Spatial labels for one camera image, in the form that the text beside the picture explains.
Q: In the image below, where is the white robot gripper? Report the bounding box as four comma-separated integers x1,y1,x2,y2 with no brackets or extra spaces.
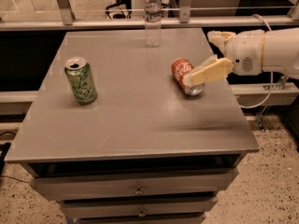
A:
182,30,264,86

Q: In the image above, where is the red Coca-Cola can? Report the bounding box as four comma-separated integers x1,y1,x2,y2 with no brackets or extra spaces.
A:
171,58,205,96

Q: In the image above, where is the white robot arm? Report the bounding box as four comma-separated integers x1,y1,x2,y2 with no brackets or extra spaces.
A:
182,28,299,87

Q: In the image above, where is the green LaCroix can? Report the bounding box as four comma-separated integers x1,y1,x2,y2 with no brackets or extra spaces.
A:
64,57,97,105

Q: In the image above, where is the clear plastic water bottle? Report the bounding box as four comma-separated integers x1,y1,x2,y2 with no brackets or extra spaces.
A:
144,0,162,47

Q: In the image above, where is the black office chair base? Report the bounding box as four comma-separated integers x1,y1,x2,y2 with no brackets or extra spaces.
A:
106,0,132,20

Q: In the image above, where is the grey drawer cabinet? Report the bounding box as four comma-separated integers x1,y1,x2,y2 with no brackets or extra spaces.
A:
4,27,261,224

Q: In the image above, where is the grey drawer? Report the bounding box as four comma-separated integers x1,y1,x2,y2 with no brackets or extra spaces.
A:
60,196,218,218
30,168,238,201
76,214,206,224

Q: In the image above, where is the top grey drawer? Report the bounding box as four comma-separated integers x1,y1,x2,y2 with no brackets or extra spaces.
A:
30,168,238,201

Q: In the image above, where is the black object at left edge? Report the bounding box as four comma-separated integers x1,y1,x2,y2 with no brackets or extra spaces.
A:
0,142,11,175

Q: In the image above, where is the metal railing frame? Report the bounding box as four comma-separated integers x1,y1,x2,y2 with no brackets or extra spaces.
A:
0,0,299,31

